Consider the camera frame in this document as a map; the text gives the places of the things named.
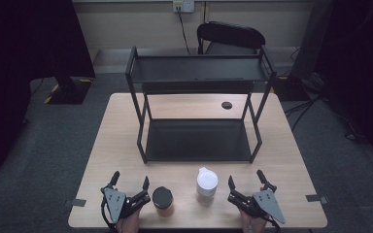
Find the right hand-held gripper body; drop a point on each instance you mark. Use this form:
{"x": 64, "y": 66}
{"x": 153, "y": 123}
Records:
{"x": 265, "y": 202}

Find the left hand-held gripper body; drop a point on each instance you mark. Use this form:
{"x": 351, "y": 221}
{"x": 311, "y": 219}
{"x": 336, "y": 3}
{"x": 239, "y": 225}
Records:
{"x": 116, "y": 202}

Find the glass jar with black lid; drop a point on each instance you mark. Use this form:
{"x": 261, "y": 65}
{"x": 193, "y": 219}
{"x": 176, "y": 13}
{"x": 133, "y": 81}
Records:
{"x": 162, "y": 200}

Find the white lidded jar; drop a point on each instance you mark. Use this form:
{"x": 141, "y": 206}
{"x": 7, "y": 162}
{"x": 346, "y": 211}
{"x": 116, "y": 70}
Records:
{"x": 207, "y": 185}

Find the black metal shelf rack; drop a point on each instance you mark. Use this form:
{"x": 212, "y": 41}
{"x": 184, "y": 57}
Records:
{"x": 194, "y": 140}

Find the person's left hand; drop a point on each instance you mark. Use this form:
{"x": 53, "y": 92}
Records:
{"x": 128, "y": 224}

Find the person's right hand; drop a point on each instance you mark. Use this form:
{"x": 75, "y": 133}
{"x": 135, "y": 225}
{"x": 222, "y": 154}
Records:
{"x": 253, "y": 225}

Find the grey tape strip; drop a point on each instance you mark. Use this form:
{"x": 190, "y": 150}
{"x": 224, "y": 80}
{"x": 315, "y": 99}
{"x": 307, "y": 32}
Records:
{"x": 315, "y": 198}
{"x": 76, "y": 203}

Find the black round table grommet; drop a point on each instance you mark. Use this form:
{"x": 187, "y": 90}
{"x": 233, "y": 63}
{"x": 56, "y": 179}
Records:
{"x": 227, "y": 105}

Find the black stand base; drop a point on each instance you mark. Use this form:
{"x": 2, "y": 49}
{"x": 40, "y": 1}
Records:
{"x": 71, "y": 92}
{"x": 291, "y": 89}

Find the black chair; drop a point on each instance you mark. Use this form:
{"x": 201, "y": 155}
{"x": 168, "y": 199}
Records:
{"x": 230, "y": 35}

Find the grey stand column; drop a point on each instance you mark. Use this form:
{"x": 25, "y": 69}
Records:
{"x": 311, "y": 39}

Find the dark curtain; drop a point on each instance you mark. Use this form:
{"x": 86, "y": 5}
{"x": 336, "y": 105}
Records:
{"x": 359, "y": 64}
{"x": 19, "y": 64}

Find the white wall socket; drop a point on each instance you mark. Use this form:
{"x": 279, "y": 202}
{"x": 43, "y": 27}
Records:
{"x": 184, "y": 5}

